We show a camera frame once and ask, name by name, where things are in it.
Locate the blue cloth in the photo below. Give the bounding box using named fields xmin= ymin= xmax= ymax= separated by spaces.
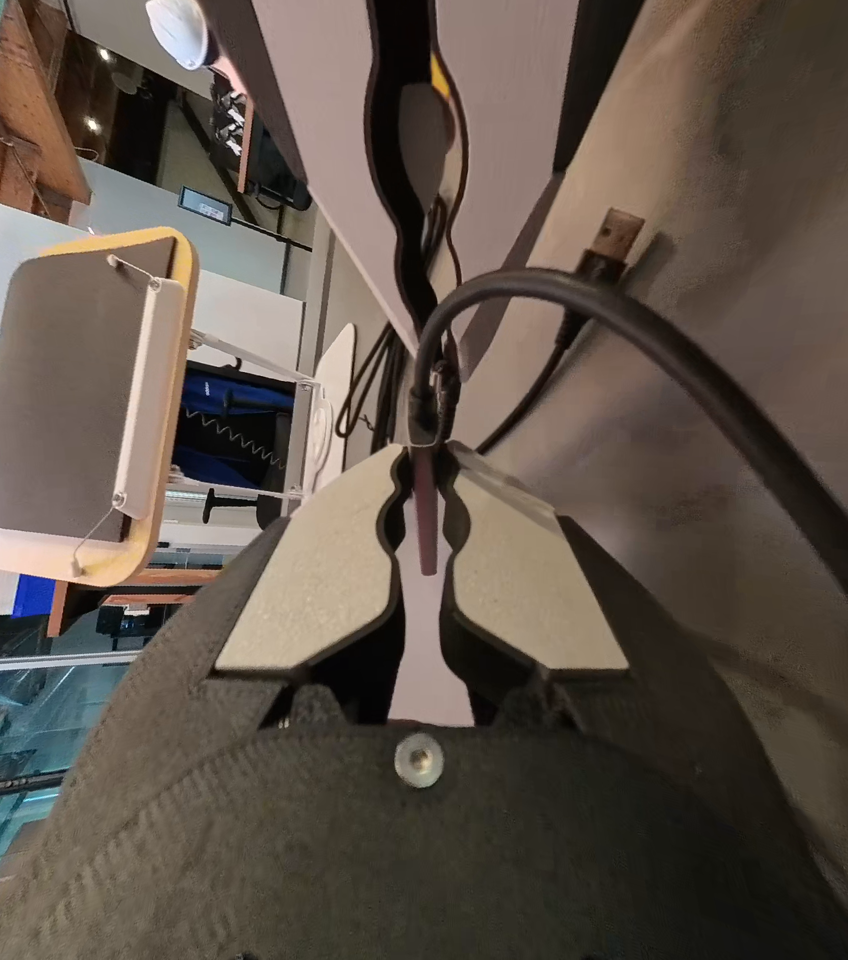
xmin=172 ymin=360 xmax=297 ymax=489

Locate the wooden top desk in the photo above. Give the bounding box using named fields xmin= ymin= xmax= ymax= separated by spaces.
xmin=47 ymin=568 xmax=224 ymax=639

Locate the metal stand rod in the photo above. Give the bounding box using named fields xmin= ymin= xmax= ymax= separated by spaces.
xmin=167 ymin=466 xmax=306 ymax=502
xmin=190 ymin=328 xmax=317 ymax=385

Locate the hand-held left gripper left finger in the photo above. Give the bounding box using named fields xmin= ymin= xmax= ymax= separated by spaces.
xmin=212 ymin=444 xmax=407 ymax=674

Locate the blue storage box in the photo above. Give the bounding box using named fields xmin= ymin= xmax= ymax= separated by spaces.
xmin=11 ymin=573 xmax=57 ymax=620

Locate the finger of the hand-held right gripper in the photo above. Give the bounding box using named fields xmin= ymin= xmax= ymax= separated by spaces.
xmin=250 ymin=0 xmax=425 ymax=355
xmin=430 ymin=0 xmax=580 ymax=380

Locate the long wooden table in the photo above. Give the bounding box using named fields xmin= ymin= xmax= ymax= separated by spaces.
xmin=235 ymin=93 xmax=256 ymax=195

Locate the coiled cord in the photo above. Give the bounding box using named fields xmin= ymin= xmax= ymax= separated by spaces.
xmin=182 ymin=408 xmax=286 ymax=466

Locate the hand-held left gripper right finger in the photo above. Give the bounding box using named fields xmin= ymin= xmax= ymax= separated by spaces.
xmin=437 ymin=441 xmax=631 ymax=675

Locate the grey lettered USB hub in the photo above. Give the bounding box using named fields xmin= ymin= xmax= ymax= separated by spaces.
xmin=407 ymin=268 xmax=848 ymax=646

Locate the thin black USB cable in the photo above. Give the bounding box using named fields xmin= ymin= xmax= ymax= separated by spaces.
xmin=334 ymin=196 xmax=647 ymax=456

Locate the white round ceiling fixture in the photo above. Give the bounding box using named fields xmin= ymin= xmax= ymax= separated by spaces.
xmin=145 ymin=0 xmax=212 ymax=72

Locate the small wall screen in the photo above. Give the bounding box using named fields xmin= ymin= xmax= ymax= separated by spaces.
xmin=178 ymin=186 xmax=236 ymax=226

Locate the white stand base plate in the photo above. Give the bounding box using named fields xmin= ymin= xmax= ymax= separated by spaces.
xmin=310 ymin=322 xmax=361 ymax=495

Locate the wooden framed dark board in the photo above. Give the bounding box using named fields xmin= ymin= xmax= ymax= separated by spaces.
xmin=0 ymin=227 xmax=201 ymax=588

